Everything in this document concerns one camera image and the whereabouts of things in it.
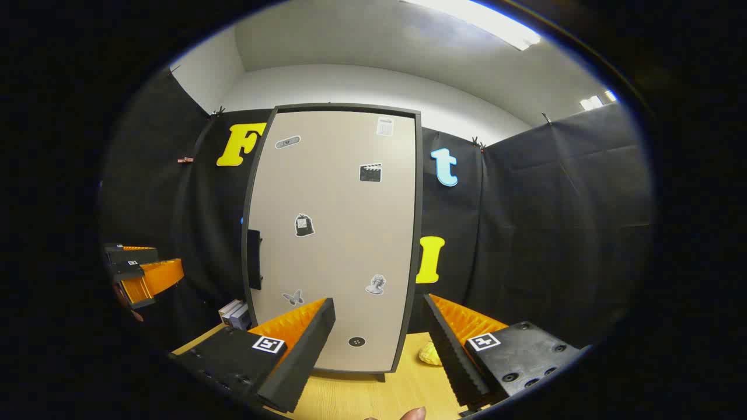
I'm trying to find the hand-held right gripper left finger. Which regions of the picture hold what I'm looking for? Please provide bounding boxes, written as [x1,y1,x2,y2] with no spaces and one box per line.
[169,297,337,414]

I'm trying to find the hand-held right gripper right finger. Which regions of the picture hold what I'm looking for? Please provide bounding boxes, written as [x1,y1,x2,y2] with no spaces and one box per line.
[423,293,584,412]

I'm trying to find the beige cabinet door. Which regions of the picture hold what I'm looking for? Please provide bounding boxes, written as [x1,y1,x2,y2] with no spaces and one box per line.
[244,108,418,372]

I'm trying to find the dark grey cabinet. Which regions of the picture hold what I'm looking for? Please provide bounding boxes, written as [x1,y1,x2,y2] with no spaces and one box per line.
[241,104,423,383]

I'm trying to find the yellow lumpy sponge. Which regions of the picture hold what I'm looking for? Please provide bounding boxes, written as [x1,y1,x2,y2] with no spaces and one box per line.
[418,342,444,367]

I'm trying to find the black backdrop cloth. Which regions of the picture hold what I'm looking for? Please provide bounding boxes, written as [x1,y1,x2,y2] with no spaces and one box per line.
[99,67,654,351]

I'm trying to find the small ceiling light panel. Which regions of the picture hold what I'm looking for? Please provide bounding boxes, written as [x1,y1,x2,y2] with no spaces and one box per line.
[580,89,617,111]

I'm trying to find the long ceiling light panel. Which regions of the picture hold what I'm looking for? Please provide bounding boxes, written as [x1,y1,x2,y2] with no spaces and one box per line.
[400,0,542,51]

